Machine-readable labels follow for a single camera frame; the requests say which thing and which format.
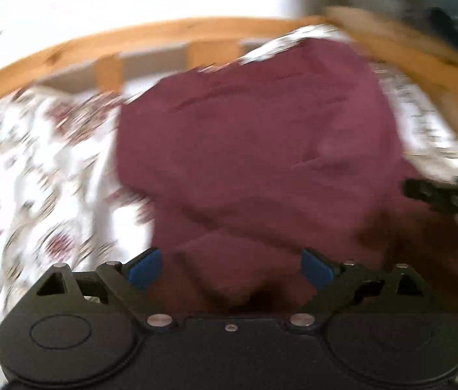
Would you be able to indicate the black object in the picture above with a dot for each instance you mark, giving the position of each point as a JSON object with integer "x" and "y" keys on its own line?
{"x": 447, "y": 26}

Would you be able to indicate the maroon knitted garment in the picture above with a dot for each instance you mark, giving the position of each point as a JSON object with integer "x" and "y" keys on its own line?
{"x": 261, "y": 162}

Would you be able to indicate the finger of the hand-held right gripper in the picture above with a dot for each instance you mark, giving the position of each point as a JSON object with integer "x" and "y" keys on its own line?
{"x": 444, "y": 197}

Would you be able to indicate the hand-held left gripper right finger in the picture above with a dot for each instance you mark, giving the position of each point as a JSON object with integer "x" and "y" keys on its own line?
{"x": 316, "y": 270}

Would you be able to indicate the wooden bed frame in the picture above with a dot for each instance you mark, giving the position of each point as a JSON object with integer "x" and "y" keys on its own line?
{"x": 70, "y": 53}

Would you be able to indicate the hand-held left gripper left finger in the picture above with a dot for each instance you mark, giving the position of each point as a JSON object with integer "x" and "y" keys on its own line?
{"x": 144, "y": 272}

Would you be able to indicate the white floral bedspread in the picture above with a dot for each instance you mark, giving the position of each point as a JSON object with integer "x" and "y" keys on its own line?
{"x": 38, "y": 178}

